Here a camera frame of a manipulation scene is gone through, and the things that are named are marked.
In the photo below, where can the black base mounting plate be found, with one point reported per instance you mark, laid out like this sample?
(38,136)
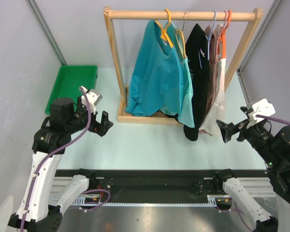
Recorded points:
(149,184)

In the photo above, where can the pink beige garment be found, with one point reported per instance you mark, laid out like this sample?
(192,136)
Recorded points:
(212,86)

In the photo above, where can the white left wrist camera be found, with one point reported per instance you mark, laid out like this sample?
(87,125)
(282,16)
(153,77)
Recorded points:
(93,97)

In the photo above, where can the wooden hanger metal hook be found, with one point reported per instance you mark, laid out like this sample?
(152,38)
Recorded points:
(180,40)

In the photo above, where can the white garment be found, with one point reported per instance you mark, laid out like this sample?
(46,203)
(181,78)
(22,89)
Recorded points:
(218,109)

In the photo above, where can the black t shirt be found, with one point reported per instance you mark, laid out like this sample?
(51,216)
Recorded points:
(199,67)

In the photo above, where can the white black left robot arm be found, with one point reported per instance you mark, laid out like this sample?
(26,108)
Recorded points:
(37,212)

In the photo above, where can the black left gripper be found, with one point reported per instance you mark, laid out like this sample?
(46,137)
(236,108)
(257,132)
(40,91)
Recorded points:
(100,128)

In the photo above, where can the pink plastic hanger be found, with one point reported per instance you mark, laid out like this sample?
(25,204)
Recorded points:
(220,35)

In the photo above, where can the green plastic tray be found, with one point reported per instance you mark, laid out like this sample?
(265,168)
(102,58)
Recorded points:
(68,81)

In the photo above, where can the teal blue t shirt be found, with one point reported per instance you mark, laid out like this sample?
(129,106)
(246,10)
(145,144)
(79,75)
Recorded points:
(157,78)

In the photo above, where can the orange plastic hanger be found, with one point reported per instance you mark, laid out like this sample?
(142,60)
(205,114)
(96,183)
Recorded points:
(223,53)

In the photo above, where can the light blue plastic hanger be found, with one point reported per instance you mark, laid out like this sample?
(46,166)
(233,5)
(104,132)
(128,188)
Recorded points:
(209,37)

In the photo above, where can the mint green t shirt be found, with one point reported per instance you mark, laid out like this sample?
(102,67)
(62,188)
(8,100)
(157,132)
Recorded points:
(184,113)

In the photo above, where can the yellow plastic hanger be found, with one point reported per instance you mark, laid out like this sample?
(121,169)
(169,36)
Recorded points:
(164,35)

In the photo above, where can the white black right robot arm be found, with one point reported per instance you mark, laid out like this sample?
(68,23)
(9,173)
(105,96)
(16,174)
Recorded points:
(277,157)

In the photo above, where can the wooden clothes rack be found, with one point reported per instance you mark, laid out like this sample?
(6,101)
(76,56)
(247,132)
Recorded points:
(253,19)

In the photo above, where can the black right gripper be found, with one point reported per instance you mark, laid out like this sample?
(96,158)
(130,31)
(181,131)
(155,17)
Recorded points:
(226,129)

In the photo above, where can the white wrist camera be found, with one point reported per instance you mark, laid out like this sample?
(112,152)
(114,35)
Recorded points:
(261,107)
(93,97)

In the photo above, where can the white slotted cable duct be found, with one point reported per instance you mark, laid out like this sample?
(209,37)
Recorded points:
(91,201)

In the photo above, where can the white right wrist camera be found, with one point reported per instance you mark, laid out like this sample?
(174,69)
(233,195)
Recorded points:
(261,107)

